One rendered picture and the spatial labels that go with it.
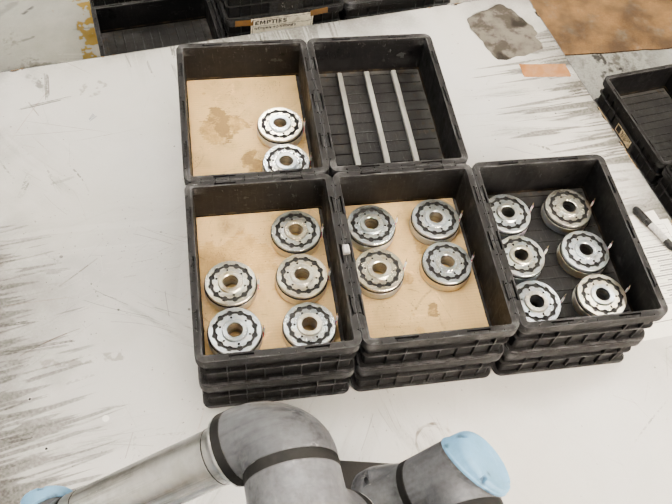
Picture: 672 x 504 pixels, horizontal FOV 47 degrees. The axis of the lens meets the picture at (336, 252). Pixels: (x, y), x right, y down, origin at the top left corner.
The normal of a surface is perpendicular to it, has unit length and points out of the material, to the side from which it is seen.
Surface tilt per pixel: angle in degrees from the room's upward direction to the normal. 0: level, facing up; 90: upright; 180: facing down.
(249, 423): 38
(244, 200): 90
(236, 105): 0
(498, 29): 0
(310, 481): 13
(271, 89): 0
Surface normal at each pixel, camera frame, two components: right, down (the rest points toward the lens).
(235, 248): 0.08, -0.54
